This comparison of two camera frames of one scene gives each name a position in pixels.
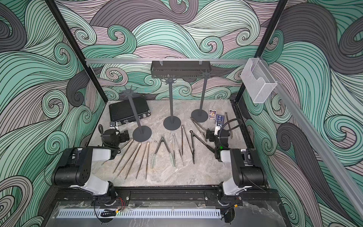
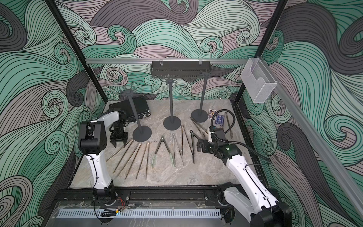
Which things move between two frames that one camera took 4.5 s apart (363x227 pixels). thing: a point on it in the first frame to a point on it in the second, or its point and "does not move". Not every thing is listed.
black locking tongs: [193, 135] does not move
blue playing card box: [220, 119] does not move
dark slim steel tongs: [183, 129] does not move
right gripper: [212, 135] to [204, 148]
